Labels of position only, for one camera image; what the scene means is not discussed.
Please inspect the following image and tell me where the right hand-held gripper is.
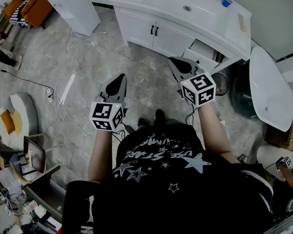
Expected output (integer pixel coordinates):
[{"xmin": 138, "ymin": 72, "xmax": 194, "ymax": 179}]
[{"xmin": 167, "ymin": 57, "xmax": 217, "ymax": 108}]

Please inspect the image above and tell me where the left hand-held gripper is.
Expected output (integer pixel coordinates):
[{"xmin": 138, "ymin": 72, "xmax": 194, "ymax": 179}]
[{"xmin": 89, "ymin": 73, "xmax": 129, "ymax": 133}]

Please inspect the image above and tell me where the person's right forearm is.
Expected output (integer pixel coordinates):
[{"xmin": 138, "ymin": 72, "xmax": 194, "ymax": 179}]
[{"xmin": 197, "ymin": 101, "xmax": 240, "ymax": 164}]

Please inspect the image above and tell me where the person's left forearm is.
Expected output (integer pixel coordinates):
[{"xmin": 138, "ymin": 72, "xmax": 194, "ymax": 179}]
[{"xmin": 87, "ymin": 127, "xmax": 123, "ymax": 184}]

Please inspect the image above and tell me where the black mesh waste bin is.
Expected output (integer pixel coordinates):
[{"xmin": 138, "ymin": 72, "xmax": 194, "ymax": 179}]
[{"xmin": 210, "ymin": 72, "xmax": 229, "ymax": 97}]

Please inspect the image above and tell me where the white flat strip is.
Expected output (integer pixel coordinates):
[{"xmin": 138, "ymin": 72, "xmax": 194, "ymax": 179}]
[{"xmin": 60, "ymin": 74, "xmax": 76, "ymax": 105}]

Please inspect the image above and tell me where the dark green water jug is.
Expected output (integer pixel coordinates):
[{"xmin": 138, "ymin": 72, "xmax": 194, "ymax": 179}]
[{"xmin": 230, "ymin": 64, "xmax": 260, "ymax": 119}]

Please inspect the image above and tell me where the white power strip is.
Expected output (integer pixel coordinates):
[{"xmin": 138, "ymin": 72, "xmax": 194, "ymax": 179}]
[{"xmin": 46, "ymin": 88, "xmax": 56, "ymax": 105}]

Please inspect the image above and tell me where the white vanity cabinet with sink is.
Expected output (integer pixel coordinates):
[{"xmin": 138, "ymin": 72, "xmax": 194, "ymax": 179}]
[{"xmin": 108, "ymin": 0, "xmax": 252, "ymax": 75}]

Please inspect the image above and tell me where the wooden comb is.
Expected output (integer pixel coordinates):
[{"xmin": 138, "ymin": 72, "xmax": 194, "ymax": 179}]
[{"xmin": 237, "ymin": 13, "xmax": 247, "ymax": 33}]

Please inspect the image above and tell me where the round white pouf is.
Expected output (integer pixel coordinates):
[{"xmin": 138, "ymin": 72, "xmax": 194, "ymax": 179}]
[{"xmin": 0, "ymin": 92, "xmax": 39, "ymax": 151}]

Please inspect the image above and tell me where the brown chair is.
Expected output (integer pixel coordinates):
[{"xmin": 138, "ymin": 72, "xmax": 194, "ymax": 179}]
[{"xmin": 23, "ymin": 136, "xmax": 47, "ymax": 174}]

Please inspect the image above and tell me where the orange cushion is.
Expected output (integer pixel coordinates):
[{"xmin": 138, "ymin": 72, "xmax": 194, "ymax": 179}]
[{"xmin": 0, "ymin": 110, "xmax": 16, "ymax": 135}]

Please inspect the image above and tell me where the black star-print shirt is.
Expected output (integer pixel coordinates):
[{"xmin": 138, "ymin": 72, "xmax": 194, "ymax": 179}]
[{"xmin": 62, "ymin": 123, "xmax": 274, "ymax": 234}]

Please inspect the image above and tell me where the white appliance box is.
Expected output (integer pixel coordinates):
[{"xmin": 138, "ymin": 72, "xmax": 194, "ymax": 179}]
[{"xmin": 44, "ymin": 0, "xmax": 102, "ymax": 37}]

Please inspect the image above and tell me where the orange chair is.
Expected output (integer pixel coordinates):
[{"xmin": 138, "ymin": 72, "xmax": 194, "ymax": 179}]
[{"xmin": 2, "ymin": 0, "xmax": 55, "ymax": 29}]

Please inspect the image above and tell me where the black and white striped cloth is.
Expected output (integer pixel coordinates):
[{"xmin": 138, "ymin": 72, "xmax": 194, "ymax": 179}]
[{"xmin": 9, "ymin": 0, "xmax": 43, "ymax": 27}]

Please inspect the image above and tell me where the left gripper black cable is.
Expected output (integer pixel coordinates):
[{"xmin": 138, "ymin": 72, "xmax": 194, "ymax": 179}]
[{"xmin": 111, "ymin": 122, "xmax": 136, "ymax": 142}]

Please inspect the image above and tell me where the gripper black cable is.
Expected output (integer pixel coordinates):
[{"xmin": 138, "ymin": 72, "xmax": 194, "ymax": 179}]
[
  {"xmin": 185, "ymin": 103, "xmax": 196, "ymax": 125},
  {"xmin": 111, "ymin": 122, "xmax": 136, "ymax": 142}
]

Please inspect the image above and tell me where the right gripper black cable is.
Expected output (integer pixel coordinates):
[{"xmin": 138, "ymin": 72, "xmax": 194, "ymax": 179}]
[{"xmin": 185, "ymin": 103, "xmax": 196, "ymax": 125}]

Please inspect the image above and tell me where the white floor cable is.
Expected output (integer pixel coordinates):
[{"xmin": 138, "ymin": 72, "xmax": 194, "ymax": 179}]
[{"xmin": 44, "ymin": 28, "xmax": 107, "ymax": 142}]

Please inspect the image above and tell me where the black floor cable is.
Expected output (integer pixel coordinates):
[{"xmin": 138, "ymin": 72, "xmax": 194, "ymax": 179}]
[{"xmin": 0, "ymin": 66, "xmax": 55, "ymax": 98}]

